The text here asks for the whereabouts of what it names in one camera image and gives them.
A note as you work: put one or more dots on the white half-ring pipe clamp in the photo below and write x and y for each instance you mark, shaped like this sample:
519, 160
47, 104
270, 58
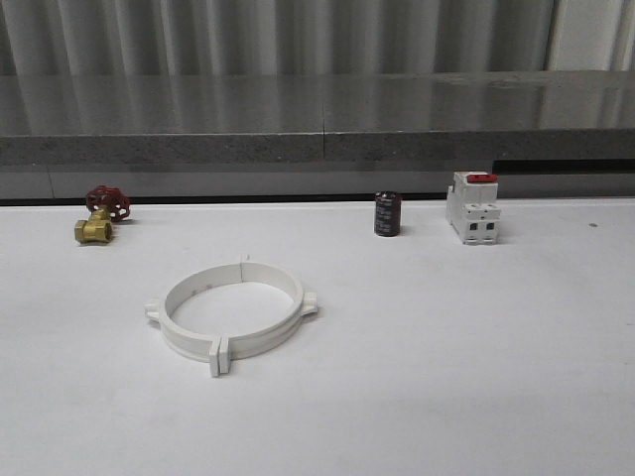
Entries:
192, 345
303, 303

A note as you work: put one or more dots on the white circuit breaker red switch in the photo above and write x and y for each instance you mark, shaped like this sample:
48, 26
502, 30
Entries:
471, 207

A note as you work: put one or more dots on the black cylindrical capacitor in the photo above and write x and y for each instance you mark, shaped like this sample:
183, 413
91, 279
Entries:
387, 217

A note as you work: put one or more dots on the brass valve red handwheel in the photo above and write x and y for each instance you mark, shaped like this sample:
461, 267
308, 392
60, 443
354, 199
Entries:
107, 205

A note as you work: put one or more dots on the grey pleated curtain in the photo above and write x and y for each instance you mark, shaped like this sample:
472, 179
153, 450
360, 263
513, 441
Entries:
272, 37

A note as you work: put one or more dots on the grey stone counter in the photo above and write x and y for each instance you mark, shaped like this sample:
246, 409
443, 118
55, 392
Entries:
266, 137

